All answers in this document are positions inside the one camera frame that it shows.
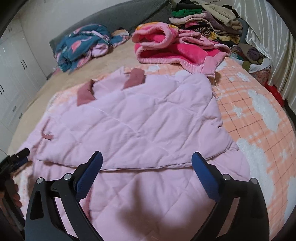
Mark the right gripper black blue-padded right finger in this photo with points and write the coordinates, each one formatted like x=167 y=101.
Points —
x=250 y=220

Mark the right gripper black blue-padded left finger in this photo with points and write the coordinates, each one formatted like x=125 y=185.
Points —
x=43 y=220

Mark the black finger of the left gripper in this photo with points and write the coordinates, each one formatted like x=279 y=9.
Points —
x=19 y=159

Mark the light pink quilted coat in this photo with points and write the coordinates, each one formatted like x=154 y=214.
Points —
x=147 y=134

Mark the bag stuffed with clothes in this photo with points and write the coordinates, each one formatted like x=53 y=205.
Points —
x=253 y=61

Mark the pile of folded clothes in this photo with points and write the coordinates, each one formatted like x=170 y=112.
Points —
x=217 y=23

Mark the person's left hand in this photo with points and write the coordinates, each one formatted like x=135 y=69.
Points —
x=12 y=188

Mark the orange plaid bear blanket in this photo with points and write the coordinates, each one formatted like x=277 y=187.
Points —
x=252 y=117

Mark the blue flamingo print quilt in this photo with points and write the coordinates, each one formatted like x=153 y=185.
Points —
x=85 y=43

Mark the red plastic bag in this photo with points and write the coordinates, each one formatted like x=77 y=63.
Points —
x=274 y=91

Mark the tan bed sheet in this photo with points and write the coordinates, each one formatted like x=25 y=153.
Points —
x=122 y=55

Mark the grey fabric headboard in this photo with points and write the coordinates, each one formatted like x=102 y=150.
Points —
x=126 y=15

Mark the hot pink fleece blanket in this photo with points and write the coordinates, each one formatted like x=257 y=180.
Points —
x=161 y=43

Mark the cream satin curtain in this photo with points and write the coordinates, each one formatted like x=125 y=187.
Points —
x=271 y=36

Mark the white wardrobe with black handles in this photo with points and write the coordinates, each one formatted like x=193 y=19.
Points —
x=21 y=79

